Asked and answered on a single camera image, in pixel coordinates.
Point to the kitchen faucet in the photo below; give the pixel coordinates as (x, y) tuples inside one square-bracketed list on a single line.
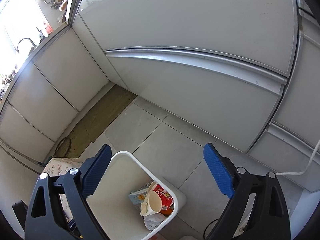
[(25, 43)]

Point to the white kitchen cabinets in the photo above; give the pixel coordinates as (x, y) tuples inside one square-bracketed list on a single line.
[(244, 71)]

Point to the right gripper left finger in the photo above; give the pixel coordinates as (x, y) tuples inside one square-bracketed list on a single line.
[(58, 208)]

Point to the white plastic trash bin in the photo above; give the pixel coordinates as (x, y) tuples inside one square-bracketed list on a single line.
[(110, 204)]

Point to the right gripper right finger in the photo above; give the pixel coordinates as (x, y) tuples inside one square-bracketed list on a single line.
[(269, 218)]

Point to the floral tablecloth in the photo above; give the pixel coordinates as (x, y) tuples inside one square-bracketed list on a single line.
[(60, 166)]

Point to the brown floor mat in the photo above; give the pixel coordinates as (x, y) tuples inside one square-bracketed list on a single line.
[(89, 128)]

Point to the red instant noodle cup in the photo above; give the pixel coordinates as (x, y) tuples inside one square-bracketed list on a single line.
[(166, 199)]

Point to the crushed floral paper cup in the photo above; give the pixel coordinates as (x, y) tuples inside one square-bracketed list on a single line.
[(152, 203)]

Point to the light blue carton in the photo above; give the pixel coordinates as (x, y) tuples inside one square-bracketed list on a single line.
[(137, 196)]

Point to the white paper wad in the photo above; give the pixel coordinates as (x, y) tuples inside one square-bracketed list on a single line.
[(153, 221)]

